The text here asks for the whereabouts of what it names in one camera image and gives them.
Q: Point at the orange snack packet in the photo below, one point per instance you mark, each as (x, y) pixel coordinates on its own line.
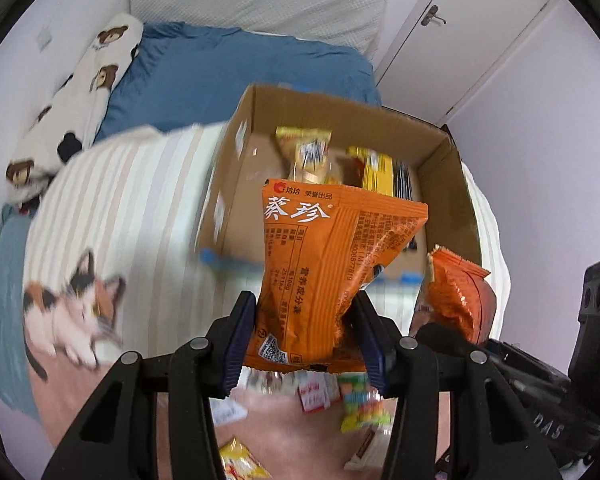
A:
(320, 260)
(460, 295)

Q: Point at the white and brown snack packet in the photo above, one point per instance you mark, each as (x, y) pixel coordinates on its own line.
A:
(372, 452)

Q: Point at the printed cardboard box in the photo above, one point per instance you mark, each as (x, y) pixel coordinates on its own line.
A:
(330, 110)

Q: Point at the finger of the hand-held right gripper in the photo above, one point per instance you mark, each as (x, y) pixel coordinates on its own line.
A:
(442, 335)

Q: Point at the bear print pillow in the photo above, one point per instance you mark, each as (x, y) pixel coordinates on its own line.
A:
(80, 100)

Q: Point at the colourful candy packet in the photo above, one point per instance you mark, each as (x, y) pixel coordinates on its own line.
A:
(362, 402)

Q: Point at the black striped snack packet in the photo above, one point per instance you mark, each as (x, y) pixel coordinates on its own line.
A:
(403, 180)

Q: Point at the white door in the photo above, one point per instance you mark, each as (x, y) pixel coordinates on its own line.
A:
(430, 60)

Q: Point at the yellow and black snack packet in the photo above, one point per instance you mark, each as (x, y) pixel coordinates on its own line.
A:
(375, 172)

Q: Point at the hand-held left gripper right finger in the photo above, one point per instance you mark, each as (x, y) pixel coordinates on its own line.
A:
(374, 357)

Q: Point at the yellow and red snack packet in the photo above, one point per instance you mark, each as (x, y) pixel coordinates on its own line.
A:
(242, 462)

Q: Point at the red and white snack packet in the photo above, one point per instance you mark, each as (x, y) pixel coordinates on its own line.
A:
(316, 394)

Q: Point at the striped cat print blanket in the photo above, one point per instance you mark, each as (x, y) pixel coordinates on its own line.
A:
(130, 200)

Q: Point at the blue bedsheet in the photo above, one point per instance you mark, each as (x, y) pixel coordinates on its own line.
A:
(230, 75)

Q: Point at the white pillow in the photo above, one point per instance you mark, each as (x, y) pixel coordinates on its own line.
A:
(255, 5)

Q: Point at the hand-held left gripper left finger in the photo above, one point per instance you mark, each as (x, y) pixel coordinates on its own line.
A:
(237, 345)

